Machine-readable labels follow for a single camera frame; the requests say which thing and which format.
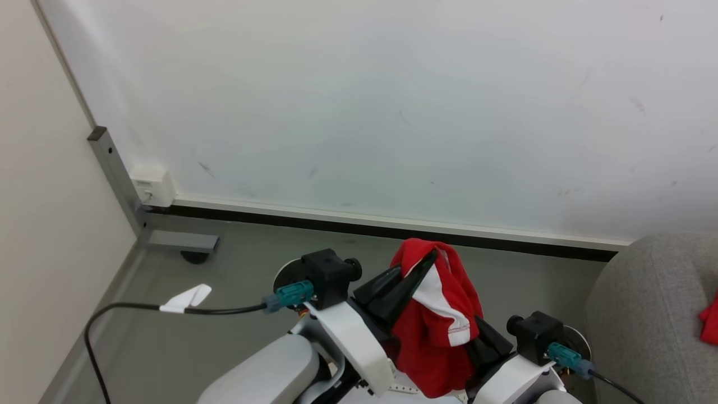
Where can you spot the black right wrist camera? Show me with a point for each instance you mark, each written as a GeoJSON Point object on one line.
{"type": "Point", "coordinates": [535, 334]}

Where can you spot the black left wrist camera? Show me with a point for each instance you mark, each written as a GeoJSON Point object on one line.
{"type": "Point", "coordinates": [328, 272]}

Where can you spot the grey fabric sofa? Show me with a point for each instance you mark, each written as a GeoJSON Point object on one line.
{"type": "Point", "coordinates": [645, 325]}

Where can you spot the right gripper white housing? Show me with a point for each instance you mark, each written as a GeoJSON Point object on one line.
{"type": "Point", "coordinates": [505, 379]}

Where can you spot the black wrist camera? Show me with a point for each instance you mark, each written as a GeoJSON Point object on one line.
{"type": "Point", "coordinates": [535, 334]}
{"type": "Point", "coordinates": [328, 272]}

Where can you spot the red cloth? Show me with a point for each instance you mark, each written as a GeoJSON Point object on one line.
{"type": "Point", "coordinates": [710, 322]}

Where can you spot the red and white garment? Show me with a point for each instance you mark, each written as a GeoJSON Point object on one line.
{"type": "Point", "coordinates": [426, 348]}

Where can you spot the grey partition bottom rail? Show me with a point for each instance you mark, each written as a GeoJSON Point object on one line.
{"type": "Point", "coordinates": [90, 331]}

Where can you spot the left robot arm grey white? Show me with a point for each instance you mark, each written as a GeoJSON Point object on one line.
{"type": "Point", "coordinates": [263, 373]}

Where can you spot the white wall outlet box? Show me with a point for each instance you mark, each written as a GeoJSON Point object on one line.
{"type": "Point", "coordinates": [154, 185]}

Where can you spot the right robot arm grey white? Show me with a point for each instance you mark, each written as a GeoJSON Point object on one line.
{"type": "Point", "coordinates": [556, 398]}

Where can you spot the black round foot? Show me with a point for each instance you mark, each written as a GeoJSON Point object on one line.
{"type": "Point", "coordinates": [194, 257]}

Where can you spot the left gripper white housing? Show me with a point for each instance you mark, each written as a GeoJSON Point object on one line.
{"type": "Point", "coordinates": [353, 336]}

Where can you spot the white and black baseboard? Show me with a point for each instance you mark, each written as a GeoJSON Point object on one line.
{"type": "Point", "coordinates": [392, 226]}

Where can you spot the grey metal foot bar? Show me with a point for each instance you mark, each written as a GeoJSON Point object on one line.
{"type": "Point", "coordinates": [182, 241]}

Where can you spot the grey metal frame post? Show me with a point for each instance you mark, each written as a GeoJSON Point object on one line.
{"type": "Point", "coordinates": [118, 179]}

